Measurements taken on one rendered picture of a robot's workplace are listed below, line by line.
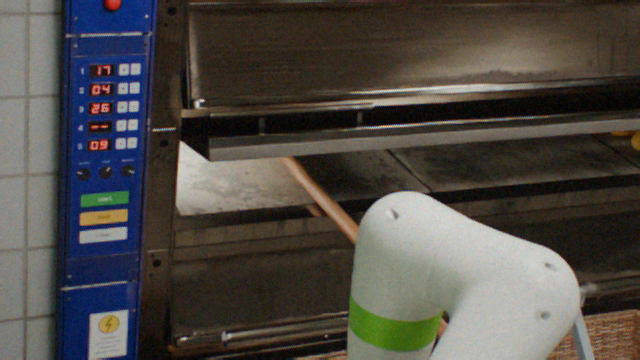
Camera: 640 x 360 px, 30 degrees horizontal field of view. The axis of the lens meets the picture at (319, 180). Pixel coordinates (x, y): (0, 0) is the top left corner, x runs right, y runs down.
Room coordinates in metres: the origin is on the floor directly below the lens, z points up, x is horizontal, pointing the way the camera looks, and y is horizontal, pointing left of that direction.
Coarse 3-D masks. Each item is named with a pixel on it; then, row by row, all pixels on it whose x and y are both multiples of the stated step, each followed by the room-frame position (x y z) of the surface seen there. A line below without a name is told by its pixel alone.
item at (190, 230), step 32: (448, 192) 2.42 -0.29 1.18; (480, 192) 2.44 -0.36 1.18; (512, 192) 2.46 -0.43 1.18; (544, 192) 2.48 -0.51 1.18; (576, 192) 2.51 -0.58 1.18; (608, 192) 2.55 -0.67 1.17; (192, 224) 2.12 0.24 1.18; (224, 224) 2.14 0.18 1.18; (256, 224) 2.16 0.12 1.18; (288, 224) 2.20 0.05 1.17; (320, 224) 2.23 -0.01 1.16
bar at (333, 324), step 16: (592, 288) 2.08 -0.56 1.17; (608, 288) 2.10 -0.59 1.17; (624, 288) 2.11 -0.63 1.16; (304, 320) 1.82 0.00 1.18; (320, 320) 1.83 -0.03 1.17; (336, 320) 1.84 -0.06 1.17; (576, 320) 2.04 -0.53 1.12; (224, 336) 1.76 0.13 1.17; (240, 336) 1.76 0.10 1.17; (256, 336) 1.77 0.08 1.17; (272, 336) 1.78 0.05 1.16; (288, 336) 1.79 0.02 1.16; (304, 336) 1.81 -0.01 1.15; (576, 336) 2.02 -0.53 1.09; (592, 352) 2.00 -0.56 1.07
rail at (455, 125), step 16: (576, 112) 2.32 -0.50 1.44; (592, 112) 2.33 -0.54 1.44; (608, 112) 2.35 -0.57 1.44; (624, 112) 2.37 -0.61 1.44; (336, 128) 2.09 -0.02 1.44; (352, 128) 2.09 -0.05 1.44; (368, 128) 2.10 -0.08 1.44; (384, 128) 2.12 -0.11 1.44; (400, 128) 2.13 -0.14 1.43; (416, 128) 2.15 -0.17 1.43; (432, 128) 2.16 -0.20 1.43; (448, 128) 2.18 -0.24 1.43; (464, 128) 2.19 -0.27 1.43; (480, 128) 2.21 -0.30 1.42; (208, 144) 1.97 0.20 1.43; (224, 144) 1.97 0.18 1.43; (240, 144) 1.99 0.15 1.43; (256, 144) 2.00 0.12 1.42
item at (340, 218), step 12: (288, 156) 2.44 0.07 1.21; (288, 168) 2.41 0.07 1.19; (300, 168) 2.38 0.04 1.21; (300, 180) 2.35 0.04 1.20; (312, 180) 2.33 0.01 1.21; (312, 192) 2.29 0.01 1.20; (324, 192) 2.27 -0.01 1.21; (324, 204) 2.24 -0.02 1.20; (336, 204) 2.23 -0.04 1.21; (336, 216) 2.18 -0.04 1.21; (348, 216) 2.18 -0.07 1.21; (348, 228) 2.14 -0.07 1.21; (444, 324) 1.81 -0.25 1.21
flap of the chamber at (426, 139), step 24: (288, 120) 2.22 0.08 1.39; (312, 120) 2.23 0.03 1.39; (336, 120) 2.24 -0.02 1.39; (384, 120) 2.26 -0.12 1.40; (408, 120) 2.27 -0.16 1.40; (432, 120) 2.28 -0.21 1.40; (600, 120) 2.34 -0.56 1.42; (624, 120) 2.36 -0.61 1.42; (192, 144) 2.04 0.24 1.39; (264, 144) 2.01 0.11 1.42; (288, 144) 2.03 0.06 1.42; (312, 144) 2.05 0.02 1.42; (336, 144) 2.07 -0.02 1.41; (360, 144) 2.09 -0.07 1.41; (384, 144) 2.11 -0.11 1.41; (408, 144) 2.14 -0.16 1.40; (432, 144) 2.16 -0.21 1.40
